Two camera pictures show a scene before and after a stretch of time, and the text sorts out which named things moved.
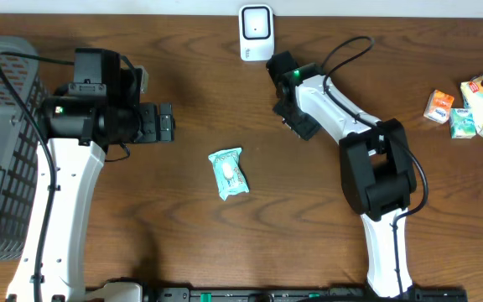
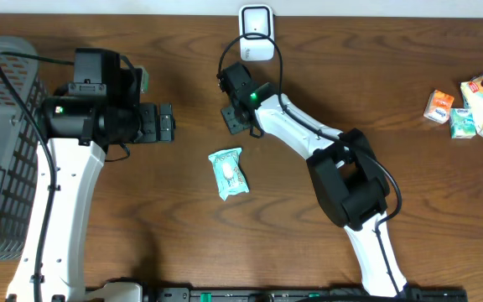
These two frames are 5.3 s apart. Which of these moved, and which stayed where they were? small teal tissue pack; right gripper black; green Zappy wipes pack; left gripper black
Moved: right gripper black
Stayed: small teal tissue pack; green Zappy wipes pack; left gripper black
